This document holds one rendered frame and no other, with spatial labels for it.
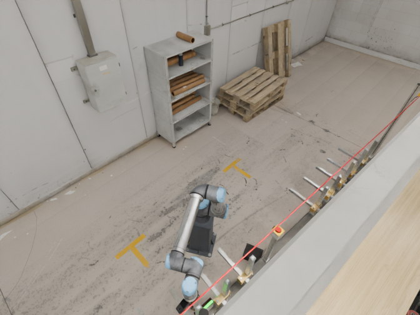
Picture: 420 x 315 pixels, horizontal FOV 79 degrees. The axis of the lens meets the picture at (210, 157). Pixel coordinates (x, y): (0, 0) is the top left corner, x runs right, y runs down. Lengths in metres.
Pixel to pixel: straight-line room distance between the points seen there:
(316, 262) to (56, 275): 3.18
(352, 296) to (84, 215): 3.06
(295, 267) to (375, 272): 2.04
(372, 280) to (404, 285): 0.24
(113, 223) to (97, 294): 0.83
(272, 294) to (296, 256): 0.09
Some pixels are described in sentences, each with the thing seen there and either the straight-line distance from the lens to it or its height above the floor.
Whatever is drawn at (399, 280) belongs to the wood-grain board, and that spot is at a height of 0.90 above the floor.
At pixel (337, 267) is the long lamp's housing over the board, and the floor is 2.36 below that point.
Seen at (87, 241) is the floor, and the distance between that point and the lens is 3.55.
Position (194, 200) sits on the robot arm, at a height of 1.39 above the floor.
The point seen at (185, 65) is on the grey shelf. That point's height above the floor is 1.26.
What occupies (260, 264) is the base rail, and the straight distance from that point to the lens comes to 2.46.
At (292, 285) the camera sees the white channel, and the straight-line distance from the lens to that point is 0.52.
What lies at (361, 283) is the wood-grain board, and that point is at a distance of 2.46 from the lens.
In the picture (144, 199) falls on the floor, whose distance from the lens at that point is 3.69.
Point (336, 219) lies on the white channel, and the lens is 0.62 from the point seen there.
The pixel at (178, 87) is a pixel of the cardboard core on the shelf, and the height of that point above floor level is 0.95.
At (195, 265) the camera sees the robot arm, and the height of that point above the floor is 1.37.
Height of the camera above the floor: 2.93
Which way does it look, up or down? 45 degrees down
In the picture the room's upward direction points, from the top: 2 degrees clockwise
